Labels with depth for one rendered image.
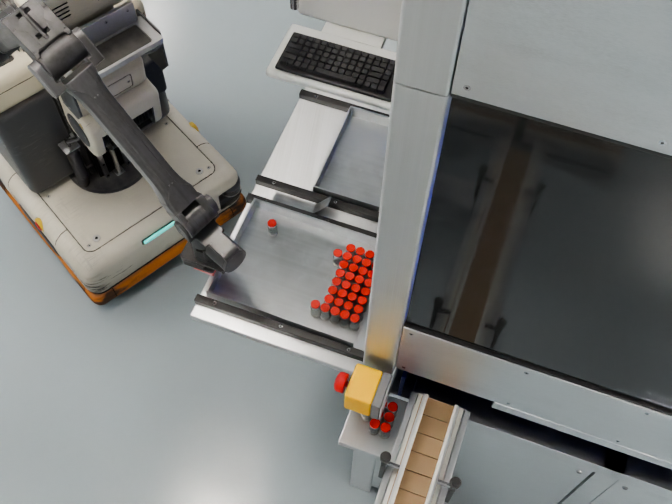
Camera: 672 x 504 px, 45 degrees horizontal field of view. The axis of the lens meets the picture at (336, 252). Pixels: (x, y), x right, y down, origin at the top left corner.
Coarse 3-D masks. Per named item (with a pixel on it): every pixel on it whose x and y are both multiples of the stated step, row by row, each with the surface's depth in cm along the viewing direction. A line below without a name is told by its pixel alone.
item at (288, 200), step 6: (276, 192) 191; (276, 198) 190; (282, 198) 190; (288, 198) 190; (294, 198) 190; (330, 198) 184; (288, 204) 190; (294, 204) 190; (300, 204) 190; (306, 204) 190; (312, 204) 190; (318, 204) 188; (324, 204) 185; (306, 210) 189; (312, 210) 189; (318, 210) 186
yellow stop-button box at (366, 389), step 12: (360, 372) 153; (372, 372) 153; (384, 372) 153; (348, 384) 152; (360, 384) 152; (372, 384) 152; (384, 384) 152; (348, 396) 151; (360, 396) 151; (372, 396) 151; (384, 396) 151; (348, 408) 156; (360, 408) 154; (372, 408) 151
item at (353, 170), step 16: (352, 112) 202; (368, 112) 200; (352, 128) 201; (368, 128) 201; (384, 128) 201; (336, 144) 197; (352, 144) 199; (368, 144) 199; (384, 144) 199; (336, 160) 196; (352, 160) 196; (368, 160) 196; (384, 160) 196; (320, 176) 191; (336, 176) 194; (352, 176) 194; (368, 176) 194; (320, 192) 189; (336, 192) 187; (352, 192) 191; (368, 192) 192; (368, 208) 188
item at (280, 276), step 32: (256, 224) 187; (288, 224) 187; (320, 224) 185; (256, 256) 182; (288, 256) 183; (320, 256) 183; (224, 288) 178; (256, 288) 178; (288, 288) 178; (320, 288) 179; (288, 320) 171; (320, 320) 175
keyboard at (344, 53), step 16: (288, 48) 221; (304, 48) 222; (320, 48) 221; (336, 48) 222; (352, 48) 222; (288, 64) 219; (304, 64) 218; (320, 64) 219; (336, 64) 219; (352, 64) 219; (368, 64) 219; (384, 64) 219; (320, 80) 218; (336, 80) 217; (352, 80) 216; (368, 80) 216; (384, 80) 216; (384, 96) 215
